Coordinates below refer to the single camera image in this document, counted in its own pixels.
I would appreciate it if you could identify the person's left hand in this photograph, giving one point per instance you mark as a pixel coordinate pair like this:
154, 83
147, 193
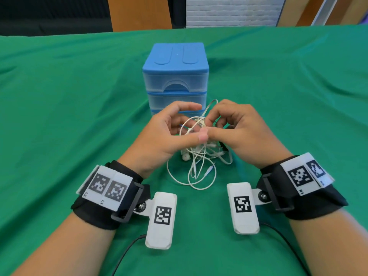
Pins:
155, 143

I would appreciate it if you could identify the person's right hand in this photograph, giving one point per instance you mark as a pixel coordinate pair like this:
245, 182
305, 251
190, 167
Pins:
250, 135

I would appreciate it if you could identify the blue plastic mini drawer unit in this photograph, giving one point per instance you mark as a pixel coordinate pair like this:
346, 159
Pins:
175, 54

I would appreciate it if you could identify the person's left forearm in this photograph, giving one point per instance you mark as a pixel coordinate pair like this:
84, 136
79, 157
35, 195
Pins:
63, 247

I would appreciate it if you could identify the person's right forearm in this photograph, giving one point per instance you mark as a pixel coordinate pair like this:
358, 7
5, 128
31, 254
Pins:
330, 244

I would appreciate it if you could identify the white left marker tag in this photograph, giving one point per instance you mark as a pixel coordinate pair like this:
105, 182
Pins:
110, 185

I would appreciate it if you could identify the white marker tag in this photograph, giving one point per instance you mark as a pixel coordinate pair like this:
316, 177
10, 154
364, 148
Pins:
300, 176
110, 185

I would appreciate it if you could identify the white right marker tag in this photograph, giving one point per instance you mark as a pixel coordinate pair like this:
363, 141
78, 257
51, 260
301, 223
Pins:
300, 176

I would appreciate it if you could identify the green tablecloth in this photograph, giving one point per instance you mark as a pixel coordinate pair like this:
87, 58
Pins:
57, 112

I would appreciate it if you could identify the wide orange wooden panel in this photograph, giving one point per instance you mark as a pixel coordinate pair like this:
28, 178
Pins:
139, 14

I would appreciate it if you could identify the tan wooden board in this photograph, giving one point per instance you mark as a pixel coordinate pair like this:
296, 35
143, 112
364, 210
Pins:
349, 11
293, 11

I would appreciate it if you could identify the black sofa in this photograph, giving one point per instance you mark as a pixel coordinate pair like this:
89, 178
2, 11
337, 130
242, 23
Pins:
57, 27

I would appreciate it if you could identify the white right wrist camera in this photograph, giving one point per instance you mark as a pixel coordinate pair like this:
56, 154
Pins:
243, 224

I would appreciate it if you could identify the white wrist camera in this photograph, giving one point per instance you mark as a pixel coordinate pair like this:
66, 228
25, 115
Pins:
243, 224
158, 238

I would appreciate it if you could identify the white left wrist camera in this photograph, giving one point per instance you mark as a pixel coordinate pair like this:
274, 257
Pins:
158, 238

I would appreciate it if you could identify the white metal frame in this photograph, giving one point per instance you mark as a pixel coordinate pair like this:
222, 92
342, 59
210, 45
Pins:
323, 12

